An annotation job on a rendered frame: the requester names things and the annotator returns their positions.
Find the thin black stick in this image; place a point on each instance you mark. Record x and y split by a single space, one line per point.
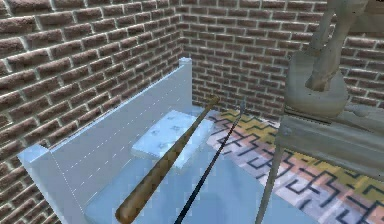
213 160

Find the pale grey statue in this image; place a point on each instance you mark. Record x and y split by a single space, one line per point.
320 70

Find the brown wooden baseball bat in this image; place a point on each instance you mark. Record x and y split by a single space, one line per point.
156 173

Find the pale blue pillow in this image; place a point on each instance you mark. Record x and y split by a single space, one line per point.
166 133

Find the patterned colourful blanket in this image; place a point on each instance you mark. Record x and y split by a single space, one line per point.
313 176

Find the pale grey table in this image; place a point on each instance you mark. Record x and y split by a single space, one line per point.
320 140

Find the white bed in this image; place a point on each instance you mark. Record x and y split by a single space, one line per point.
110 146

